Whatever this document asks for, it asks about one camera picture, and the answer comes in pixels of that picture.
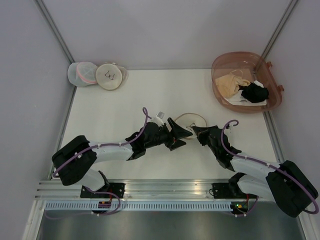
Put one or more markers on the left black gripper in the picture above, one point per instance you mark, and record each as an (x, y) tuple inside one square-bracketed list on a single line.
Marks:
[(170, 135)]

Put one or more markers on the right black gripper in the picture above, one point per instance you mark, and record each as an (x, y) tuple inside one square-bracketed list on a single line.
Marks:
[(207, 136)]

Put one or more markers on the beige round mesh laundry bag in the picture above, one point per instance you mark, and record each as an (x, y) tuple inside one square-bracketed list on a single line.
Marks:
[(189, 120)]

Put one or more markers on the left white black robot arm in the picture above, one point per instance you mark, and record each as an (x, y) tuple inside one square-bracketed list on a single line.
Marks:
[(73, 162)]

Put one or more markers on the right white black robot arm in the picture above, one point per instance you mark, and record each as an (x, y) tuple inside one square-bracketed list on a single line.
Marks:
[(284, 183)]

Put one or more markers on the beige bra in basket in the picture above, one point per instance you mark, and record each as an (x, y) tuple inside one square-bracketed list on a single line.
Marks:
[(228, 85)]

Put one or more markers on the beige mesh bag at back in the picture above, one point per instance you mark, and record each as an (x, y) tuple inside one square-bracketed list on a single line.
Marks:
[(110, 76)]

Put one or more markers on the white pink-trim mesh laundry bag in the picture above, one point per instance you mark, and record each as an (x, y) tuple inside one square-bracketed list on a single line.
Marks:
[(82, 74)]

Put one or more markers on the white garment in basket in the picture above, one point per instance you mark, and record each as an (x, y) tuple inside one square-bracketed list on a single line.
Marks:
[(235, 100)]

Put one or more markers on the brown translucent plastic basket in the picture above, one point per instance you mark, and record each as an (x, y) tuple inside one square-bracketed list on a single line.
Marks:
[(255, 68)]

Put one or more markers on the black garment in basket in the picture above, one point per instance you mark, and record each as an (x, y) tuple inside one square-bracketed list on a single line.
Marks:
[(253, 93)]

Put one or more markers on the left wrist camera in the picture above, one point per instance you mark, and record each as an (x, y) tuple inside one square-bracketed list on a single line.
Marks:
[(158, 119)]

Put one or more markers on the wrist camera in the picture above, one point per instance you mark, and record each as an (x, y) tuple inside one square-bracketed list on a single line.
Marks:
[(229, 126), (158, 119)]

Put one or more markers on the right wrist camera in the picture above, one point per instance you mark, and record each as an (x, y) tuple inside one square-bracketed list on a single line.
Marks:
[(229, 126)]

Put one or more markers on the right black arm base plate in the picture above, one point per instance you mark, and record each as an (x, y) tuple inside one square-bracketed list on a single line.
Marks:
[(225, 191)]

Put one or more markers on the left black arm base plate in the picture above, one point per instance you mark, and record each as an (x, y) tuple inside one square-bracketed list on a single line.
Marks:
[(106, 192)]

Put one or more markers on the white slotted cable duct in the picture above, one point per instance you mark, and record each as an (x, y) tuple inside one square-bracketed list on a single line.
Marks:
[(212, 206)]

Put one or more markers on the aluminium front rail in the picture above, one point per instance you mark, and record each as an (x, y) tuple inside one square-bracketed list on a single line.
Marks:
[(144, 189)]

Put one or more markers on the right aluminium frame post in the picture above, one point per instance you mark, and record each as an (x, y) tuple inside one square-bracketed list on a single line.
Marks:
[(289, 10)]

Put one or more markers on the aluminium frame post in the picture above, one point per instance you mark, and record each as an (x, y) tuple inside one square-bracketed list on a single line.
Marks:
[(54, 29), (289, 10)]

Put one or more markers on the left aluminium frame post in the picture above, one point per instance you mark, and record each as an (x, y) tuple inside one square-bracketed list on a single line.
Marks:
[(54, 29)]

